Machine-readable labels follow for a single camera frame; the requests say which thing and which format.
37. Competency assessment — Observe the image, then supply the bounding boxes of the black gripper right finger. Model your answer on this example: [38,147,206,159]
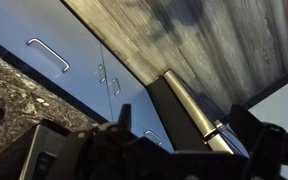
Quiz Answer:
[231,104,288,180]

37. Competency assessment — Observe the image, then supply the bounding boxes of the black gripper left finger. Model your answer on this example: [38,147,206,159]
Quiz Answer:
[55,103,142,180]

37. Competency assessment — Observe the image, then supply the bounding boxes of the white board with black edge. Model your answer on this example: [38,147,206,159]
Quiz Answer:
[221,64,288,180]

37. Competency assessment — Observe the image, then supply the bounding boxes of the stainless steel microwave oven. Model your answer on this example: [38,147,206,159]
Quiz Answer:
[17,123,73,180]

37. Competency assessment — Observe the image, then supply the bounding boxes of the grey metal pole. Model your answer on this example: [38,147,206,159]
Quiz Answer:
[162,68,235,155]

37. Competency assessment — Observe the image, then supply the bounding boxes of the silver drawer handle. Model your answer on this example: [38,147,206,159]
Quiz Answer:
[143,129,164,146]
[26,37,71,74]

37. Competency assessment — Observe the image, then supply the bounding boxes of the silver door handle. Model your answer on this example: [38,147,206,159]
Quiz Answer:
[111,77,122,97]
[96,63,108,84]

